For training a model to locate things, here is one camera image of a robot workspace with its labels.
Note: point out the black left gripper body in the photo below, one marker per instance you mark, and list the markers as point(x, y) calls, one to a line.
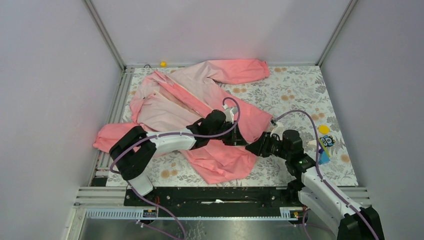
point(225, 127)

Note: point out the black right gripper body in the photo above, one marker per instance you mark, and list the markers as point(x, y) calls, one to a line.
point(272, 146)

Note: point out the pink zip-up jacket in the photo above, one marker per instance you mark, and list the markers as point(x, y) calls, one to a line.
point(170, 101)

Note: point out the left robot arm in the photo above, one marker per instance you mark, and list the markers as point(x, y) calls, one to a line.
point(132, 153)

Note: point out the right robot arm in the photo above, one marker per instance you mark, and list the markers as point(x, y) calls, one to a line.
point(346, 218)

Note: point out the floral patterned table mat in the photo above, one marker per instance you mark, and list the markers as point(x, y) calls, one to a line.
point(287, 88)

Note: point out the cartoon sticker toy block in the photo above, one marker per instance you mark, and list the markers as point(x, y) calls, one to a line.
point(325, 143)

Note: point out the yellow round disc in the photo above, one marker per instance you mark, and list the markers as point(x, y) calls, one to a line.
point(324, 129)

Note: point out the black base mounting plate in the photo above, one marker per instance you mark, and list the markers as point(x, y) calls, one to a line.
point(215, 198)

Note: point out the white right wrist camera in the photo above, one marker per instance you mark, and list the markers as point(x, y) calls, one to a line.
point(277, 128)

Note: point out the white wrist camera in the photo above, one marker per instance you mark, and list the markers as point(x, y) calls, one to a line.
point(277, 128)
point(230, 113)

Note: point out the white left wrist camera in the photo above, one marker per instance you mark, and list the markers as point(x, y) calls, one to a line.
point(230, 113)

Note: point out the grey slotted cable duct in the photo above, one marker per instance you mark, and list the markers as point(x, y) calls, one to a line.
point(278, 213)

